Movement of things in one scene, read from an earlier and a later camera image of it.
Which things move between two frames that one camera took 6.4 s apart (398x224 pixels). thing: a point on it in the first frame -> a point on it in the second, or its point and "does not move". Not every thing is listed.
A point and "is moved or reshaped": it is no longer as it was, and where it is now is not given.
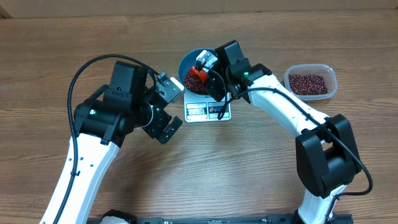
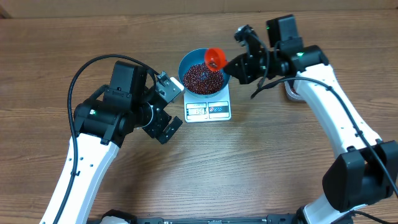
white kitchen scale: x=203 y=109 does not move
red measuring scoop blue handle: x=201 y=73 is moved or reshaped
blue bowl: x=188 y=60 does not move
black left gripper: x=165 y=121 does not move
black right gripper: x=217 y=95 -> x=241 y=74
